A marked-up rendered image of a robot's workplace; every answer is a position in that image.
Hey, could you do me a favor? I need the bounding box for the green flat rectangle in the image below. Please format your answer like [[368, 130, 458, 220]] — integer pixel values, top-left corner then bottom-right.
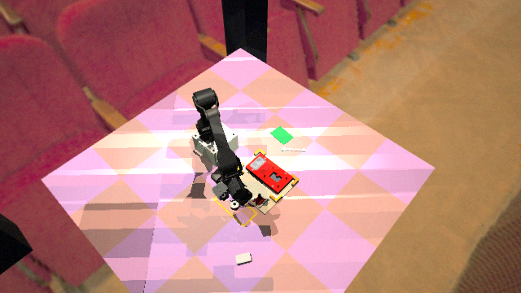
[[271, 126, 294, 145]]

